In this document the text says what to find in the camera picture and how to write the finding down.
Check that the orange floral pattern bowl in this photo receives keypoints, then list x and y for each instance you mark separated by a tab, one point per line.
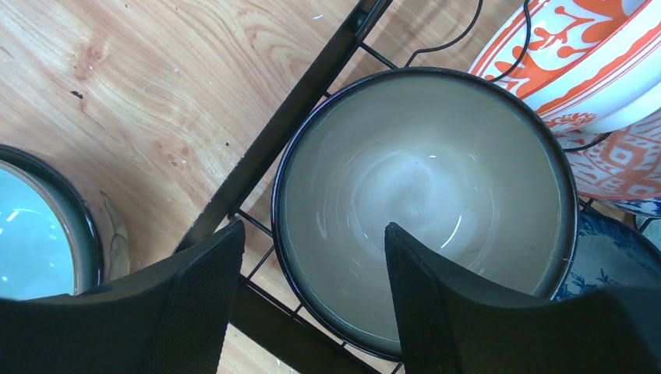
575	62

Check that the black beige bowl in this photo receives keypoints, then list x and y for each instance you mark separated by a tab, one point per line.
460	163

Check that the black wire dish rack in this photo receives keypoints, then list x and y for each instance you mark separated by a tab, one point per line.
268	322

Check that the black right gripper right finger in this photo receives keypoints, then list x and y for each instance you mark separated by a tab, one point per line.
451	320

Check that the white blue striped bowl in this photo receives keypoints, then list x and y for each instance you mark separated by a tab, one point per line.
609	253

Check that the orange geometric pattern bowl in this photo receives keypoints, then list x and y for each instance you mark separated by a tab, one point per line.
625	165

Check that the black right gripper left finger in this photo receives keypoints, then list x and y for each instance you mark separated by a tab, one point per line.
169	317

